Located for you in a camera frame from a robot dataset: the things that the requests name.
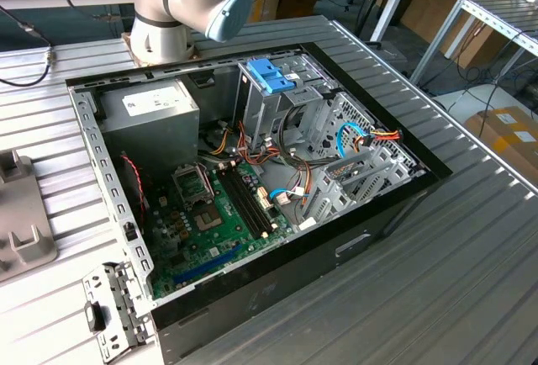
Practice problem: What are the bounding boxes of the grey parts rack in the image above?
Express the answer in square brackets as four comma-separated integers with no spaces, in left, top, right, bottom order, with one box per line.
[0,148,59,284]

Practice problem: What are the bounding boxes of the white frame slat table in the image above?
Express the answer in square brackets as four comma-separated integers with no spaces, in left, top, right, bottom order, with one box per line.
[409,0,538,85]

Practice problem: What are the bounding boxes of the blue expansion slot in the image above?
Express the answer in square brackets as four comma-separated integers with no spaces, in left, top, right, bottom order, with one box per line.
[171,243,245,287]

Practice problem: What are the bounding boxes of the long blue wire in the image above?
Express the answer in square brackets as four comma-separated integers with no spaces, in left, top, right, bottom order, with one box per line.
[335,121,373,159]

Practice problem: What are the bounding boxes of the metal slot bracket flap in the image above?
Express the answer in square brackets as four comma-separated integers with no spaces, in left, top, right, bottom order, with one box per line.
[81,260,156,362]

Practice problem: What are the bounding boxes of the grey power supply unit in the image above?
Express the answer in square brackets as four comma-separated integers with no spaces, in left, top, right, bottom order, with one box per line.
[97,77,202,175]

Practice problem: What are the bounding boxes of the black RAM slot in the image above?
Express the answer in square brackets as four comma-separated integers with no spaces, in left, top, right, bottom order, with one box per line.
[215,166,268,240]
[229,161,279,230]
[225,163,275,233]
[220,165,272,236]

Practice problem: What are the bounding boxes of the short blue wire white plug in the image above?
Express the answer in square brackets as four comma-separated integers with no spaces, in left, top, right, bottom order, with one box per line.
[267,187,292,207]

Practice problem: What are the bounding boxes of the grey metal drive cage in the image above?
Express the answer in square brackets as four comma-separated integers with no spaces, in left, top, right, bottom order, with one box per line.
[233,56,340,150]

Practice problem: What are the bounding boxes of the blue plastic latch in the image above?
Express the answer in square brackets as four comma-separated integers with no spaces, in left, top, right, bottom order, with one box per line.
[265,75,296,94]
[246,58,282,85]

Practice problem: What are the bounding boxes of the black wire bundle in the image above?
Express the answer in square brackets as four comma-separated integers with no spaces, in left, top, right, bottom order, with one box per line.
[277,102,340,172]

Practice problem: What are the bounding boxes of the black open PC case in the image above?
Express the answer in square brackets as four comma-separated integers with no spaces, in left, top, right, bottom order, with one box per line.
[65,40,454,365]

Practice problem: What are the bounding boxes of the yellow brown cardboard box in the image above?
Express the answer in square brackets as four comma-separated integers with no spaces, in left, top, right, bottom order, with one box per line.
[463,105,538,183]

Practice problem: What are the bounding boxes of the red black twisted wire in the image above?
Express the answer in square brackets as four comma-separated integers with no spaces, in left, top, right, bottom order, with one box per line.
[120,151,148,213]

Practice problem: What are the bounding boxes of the large brown cardboard sheet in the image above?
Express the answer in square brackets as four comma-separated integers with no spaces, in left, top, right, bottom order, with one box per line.
[398,0,509,70]

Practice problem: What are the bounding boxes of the thin coloured wire bundle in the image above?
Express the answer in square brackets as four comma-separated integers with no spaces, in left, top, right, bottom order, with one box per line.
[289,158,314,219]

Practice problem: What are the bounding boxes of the metal socket cover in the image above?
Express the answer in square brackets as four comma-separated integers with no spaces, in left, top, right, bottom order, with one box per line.
[171,164,214,210]

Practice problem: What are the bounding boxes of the red orange wire bundle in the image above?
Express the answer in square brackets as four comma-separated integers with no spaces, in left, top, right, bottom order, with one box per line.
[197,120,282,171]

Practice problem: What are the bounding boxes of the metal disk bay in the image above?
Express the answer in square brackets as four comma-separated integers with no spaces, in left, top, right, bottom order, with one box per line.
[296,90,428,231]

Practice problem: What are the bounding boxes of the red orange yellow wire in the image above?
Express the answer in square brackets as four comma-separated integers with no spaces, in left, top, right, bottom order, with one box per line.
[354,127,404,151]

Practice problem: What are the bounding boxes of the green motherboard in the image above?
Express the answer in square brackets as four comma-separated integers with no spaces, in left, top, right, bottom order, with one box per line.
[145,158,298,301]

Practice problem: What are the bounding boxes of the CPU socket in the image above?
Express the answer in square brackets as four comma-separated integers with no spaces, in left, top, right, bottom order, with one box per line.
[189,200,224,235]

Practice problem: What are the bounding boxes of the black cable silver connector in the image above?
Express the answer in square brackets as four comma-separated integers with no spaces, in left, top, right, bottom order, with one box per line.
[0,3,55,88]

